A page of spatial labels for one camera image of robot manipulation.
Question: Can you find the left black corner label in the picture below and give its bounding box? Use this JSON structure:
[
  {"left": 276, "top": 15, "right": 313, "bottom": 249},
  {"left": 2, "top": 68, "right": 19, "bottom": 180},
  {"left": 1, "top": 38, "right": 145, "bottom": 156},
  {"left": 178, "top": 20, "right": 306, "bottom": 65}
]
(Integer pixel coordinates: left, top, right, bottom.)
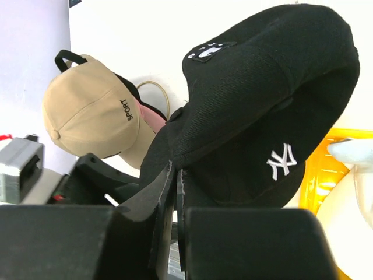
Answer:
[{"left": 68, "top": 0, "right": 82, "bottom": 8}]

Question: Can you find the beige baseball cap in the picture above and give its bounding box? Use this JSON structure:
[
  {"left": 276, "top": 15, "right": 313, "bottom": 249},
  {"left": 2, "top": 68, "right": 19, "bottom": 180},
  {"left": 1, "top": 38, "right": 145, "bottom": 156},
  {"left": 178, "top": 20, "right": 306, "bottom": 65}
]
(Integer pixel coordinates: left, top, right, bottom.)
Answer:
[{"left": 42, "top": 50, "right": 156, "bottom": 169}]

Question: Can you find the black NY baseball cap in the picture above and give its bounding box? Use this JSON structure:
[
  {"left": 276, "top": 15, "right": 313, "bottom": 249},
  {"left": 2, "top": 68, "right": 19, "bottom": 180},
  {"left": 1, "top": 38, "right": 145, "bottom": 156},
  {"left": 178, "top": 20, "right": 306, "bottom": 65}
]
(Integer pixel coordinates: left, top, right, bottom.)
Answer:
[{"left": 139, "top": 4, "right": 360, "bottom": 208}]

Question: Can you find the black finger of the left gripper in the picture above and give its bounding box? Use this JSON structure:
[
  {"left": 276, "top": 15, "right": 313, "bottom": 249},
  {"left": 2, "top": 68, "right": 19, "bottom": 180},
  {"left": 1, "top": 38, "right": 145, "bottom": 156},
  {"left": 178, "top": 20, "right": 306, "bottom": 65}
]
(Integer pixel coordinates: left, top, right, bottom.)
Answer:
[{"left": 69, "top": 153, "right": 140, "bottom": 205}]

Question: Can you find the white baseball cap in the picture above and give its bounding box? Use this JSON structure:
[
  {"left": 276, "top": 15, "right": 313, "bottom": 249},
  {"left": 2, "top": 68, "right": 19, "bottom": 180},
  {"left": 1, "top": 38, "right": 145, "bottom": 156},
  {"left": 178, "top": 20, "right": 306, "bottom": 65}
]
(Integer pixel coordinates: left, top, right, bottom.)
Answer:
[{"left": 316, "top": 136, "right": 373, "bottom": 280}]

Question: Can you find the pink baseball cap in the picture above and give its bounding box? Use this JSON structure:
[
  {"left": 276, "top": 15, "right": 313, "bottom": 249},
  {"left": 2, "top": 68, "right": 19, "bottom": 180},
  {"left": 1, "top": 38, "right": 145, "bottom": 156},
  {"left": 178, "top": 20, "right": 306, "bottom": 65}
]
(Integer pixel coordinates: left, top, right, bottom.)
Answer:
[{"left": 136, "top": 101, "right": 166, "bottom": 134}]

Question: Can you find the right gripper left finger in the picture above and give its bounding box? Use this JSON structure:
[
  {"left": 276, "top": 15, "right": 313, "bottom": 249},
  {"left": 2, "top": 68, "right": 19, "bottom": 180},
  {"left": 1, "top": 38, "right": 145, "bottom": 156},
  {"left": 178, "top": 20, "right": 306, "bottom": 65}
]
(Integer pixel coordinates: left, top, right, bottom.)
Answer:
[{"left": 1, "top": 163, "right": 175, "bottom": 279}]

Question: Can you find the yellow plastic tray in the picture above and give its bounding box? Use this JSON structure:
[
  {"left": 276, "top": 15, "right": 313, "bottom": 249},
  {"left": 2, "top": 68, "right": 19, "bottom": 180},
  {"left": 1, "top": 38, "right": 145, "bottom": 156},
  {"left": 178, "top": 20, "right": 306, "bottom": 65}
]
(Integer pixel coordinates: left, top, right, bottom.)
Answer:
[{"left": 299, "top": 128, "right": 372, "bottom": 214}]

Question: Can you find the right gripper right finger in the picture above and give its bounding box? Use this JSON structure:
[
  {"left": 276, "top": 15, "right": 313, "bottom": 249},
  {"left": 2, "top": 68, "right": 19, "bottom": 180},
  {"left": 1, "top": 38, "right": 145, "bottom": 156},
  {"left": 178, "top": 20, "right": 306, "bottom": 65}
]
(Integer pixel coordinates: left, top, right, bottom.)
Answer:
[{"left": 177, "top": 171, "right": 339, "bottom": 279}]

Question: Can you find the gold wire hat stand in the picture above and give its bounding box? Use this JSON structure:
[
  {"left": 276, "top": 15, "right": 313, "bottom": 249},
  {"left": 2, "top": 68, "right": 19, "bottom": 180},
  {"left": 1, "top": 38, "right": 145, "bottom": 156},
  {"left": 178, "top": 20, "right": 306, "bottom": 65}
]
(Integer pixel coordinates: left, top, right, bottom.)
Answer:
[{"left": 136, "top": 80, "right": 170, "bottom": 119}]

